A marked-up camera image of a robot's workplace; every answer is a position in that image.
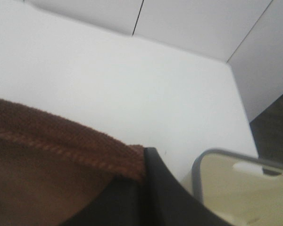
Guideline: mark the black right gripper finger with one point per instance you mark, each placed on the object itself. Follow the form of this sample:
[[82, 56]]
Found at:
[[161, 201]]

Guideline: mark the brown towel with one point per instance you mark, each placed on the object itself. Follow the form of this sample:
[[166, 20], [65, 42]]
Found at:
[[51, 167]]

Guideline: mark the beige plastic storage bin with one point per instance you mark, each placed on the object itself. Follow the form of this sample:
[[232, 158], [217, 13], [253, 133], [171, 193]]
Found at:
[[240, 189]]

